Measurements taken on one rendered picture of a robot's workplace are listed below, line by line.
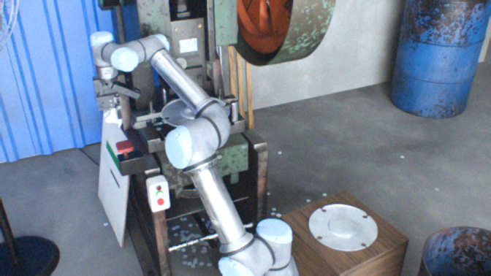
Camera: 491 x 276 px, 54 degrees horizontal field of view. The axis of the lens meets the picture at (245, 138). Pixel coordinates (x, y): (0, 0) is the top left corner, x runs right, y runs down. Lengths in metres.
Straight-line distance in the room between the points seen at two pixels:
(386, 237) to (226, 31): 1.08
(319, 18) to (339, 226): 0.88
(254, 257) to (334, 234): 0.64
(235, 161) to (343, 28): 2.05
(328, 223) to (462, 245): 0.54
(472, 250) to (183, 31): 1.44
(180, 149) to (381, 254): 1.00
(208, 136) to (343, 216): 0.92
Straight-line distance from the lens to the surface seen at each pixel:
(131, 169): 1.95
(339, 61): 4.00
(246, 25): 2.27
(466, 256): 2.18
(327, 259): 1.99
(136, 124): 2.12
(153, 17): 1.86
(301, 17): 1.80
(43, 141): 3.38
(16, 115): 3.31
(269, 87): 3.75
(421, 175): 3.19
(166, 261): 2.25
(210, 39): 1.97
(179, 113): 2.06
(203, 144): 1.45
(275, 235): 1.57
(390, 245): 2.10
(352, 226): 2.14
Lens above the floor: 1.74
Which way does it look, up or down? 31 degrees down
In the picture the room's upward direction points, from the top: straight up
